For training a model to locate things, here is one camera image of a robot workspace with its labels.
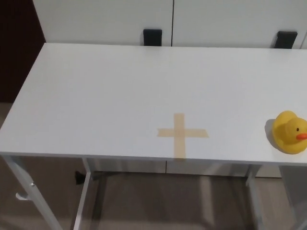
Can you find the yellow rubber duck toy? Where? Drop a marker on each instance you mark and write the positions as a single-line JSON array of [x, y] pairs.
[[285, 134]]

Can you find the white desk leg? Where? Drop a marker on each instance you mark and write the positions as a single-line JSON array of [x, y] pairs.
[[254, 191], [24, 182], [82, 198]]

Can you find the small black floor object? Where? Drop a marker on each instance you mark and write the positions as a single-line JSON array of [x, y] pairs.
[[78, 177]]

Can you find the dark maroon panel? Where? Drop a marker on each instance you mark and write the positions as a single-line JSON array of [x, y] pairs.
[[16, 48]]

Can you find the white leg hook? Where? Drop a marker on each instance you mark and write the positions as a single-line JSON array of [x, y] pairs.
[[21, 197]]

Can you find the black bracket left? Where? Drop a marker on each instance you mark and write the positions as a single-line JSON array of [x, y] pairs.
[[153, 37]]

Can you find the black bracket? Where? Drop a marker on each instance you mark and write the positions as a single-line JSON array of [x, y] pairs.
[[285, 39], [153, 37]]

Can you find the black bracket right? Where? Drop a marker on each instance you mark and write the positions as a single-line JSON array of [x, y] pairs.
[[285, 39]]

